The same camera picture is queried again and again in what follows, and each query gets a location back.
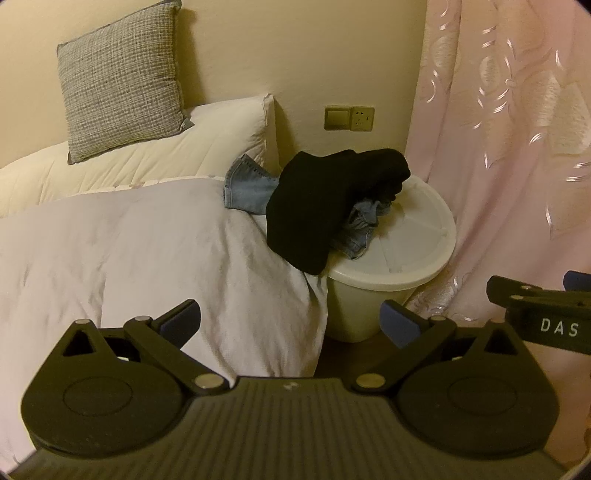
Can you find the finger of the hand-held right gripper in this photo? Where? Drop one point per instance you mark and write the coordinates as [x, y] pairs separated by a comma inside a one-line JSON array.
[[517, 290], [579, 281]]

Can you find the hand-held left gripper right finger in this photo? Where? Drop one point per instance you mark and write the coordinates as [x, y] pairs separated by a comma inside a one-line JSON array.
[[399, 323]]

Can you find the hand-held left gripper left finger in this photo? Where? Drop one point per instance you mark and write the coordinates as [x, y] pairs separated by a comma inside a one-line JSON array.
[[178, 319]]

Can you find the black knit sweater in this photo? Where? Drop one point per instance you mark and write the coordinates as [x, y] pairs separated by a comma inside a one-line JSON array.
[[314, 207]]

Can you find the white lidded bin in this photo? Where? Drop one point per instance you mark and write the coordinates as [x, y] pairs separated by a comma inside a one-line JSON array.
[[415, 240]]

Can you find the pink patterned curtain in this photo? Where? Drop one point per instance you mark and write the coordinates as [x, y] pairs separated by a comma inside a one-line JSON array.
[[498, 161]]

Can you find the blue denim jeans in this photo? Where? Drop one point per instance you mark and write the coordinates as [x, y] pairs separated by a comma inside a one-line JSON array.
[[249, 184]]

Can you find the white pillow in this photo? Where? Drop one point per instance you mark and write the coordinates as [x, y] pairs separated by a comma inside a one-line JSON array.
[[175, 147]]

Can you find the grey woven cushion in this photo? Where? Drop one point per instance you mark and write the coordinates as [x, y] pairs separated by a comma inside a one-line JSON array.
[[120, 83]]

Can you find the brass wall socket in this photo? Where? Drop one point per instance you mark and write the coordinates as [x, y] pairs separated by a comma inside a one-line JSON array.
[[363, 118]]

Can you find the brass wall switch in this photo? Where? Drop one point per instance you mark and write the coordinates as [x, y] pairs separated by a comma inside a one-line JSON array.
[[338, 118]]

